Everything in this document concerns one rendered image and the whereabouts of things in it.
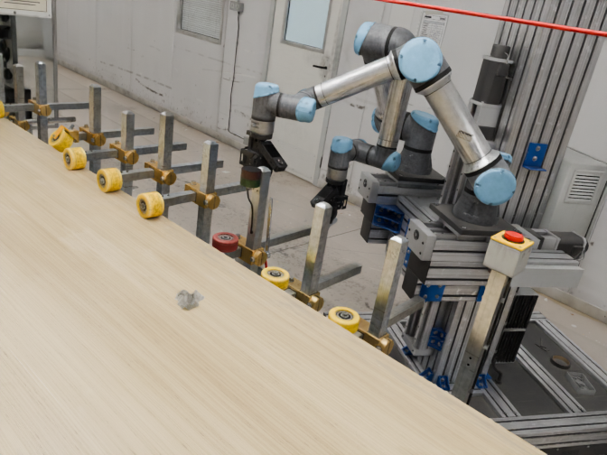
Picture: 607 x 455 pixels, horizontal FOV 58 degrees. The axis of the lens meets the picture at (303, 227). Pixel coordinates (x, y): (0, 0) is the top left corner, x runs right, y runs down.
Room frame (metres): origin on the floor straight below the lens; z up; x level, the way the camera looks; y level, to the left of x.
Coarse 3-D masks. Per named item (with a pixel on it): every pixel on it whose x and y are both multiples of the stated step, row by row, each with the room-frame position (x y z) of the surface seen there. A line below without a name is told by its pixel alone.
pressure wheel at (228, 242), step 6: (216, 234) 1.53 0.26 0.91; (222, 234) 1.54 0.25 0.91; (228, 234) 1.54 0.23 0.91; (216, 240) 1.49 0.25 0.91; (222, 240) 1.49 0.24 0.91; (228, 240) 1.50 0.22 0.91; (234, 240) 1.50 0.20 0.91; (216, 246) 1.48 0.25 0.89; (222, 246) 1.48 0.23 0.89; (228, 246) 1.48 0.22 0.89; (234, 246) 1.49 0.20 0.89; (228, 252) 1.48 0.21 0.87
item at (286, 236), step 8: (280, 232) 1.73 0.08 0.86; (288, 232) 1.74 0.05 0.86; (296, 232) 1.75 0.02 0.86; (304, 232) 1.79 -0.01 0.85; (264, 240) 1.64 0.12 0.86; (272, 240) 1.66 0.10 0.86; (280, 240) 1.69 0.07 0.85; (288, 240) 1.73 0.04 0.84; (240, 248) 1.55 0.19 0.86; (264, 248) 1.63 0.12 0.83; (232, 256) 1.52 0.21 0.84
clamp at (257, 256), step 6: (240, 240) 1.59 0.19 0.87; (240, 246) 1.56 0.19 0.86; (246, 246) 1.55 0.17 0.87; (246, 252) 1.54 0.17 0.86; (252, 252) 1.52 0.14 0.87; (258, 252) 1.53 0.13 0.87; (264, 252) 1.54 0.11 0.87; (240, 258) 1.55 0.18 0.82; (246, 258) 1.54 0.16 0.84; (252, 258) 1.51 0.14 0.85; (258, 258) 1.52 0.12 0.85; (264, 258) 1.54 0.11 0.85; (252, 264) 1.53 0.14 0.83; (258, 264) 1.52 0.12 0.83
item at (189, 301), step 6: (180, 294) 1.14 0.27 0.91; (186, 294) 1.15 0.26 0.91; (192, 294) 1.14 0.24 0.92; (198, 294) 1.15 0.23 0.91; (180, 300) 1.12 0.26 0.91; (186, 300) 1.12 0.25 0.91; (192, 300) 1.13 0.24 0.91; (198, 300) 1.14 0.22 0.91; (180, 306) 1.10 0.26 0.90; (186, 306) 1.09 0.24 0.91; (192, 306) 1.11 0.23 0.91
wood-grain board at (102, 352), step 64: (0, 128) 2.24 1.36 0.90; (0, 192) 1.58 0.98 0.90; (64, 192) 1.66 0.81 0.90; (0, 256) 1.19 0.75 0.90; (64, 256) 1.25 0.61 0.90; (128, 256) 1.30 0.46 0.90; (192, 256) 1.37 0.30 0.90; (0, 320) 0.94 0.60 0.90; (64, 320) 0.97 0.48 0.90; (128, 320) 1.01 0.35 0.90; (192, 320) 1.05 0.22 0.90; (256, 320) 1.10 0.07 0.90; (320, 320) 1.14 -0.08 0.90; (0, 384) 0.76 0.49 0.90; (64, 384) 0.79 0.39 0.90; (128, 384) 0.81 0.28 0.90; (192, 384) 0.84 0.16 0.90; (256, 384) 0.87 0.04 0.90; (320, 384) 0.91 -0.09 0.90; (384, 384) 0.94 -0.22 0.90; (0, 448) 0.62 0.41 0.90; (64, 448) 0.64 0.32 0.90; (128, 448) 0.66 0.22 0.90; (192, 448) 0.69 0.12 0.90; (256, 448) 0.71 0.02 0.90; (320, 448) 0.73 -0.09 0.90; (384, 448) 0.76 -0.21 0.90; (448, 448) 0.79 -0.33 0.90; (512, 448) 0.81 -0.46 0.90
